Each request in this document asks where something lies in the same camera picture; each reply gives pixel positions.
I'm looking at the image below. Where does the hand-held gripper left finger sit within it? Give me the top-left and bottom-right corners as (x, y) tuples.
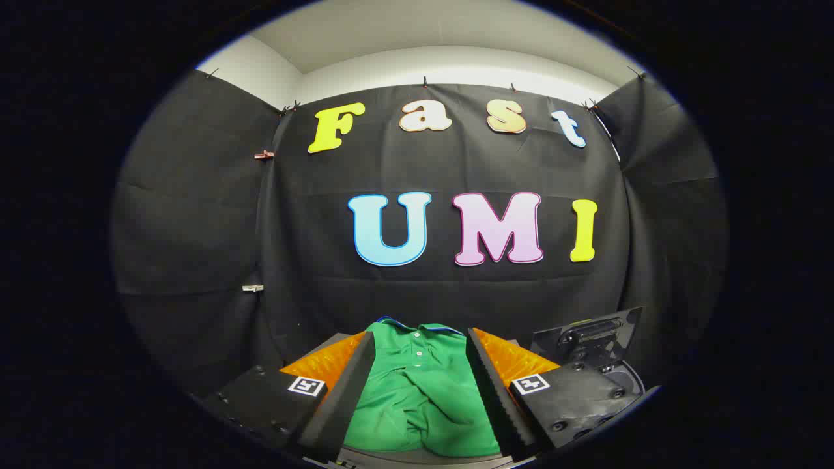
(201, 330), (377, 462)

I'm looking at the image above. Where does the black backdrop cloth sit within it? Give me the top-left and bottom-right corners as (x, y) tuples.
(111, 68), (727, 395)

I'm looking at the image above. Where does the green polo shirt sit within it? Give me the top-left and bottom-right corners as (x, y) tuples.
(343, 317), (502, 458)

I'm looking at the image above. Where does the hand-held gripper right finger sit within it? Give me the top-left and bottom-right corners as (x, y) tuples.
(465, 327), (637, 462)

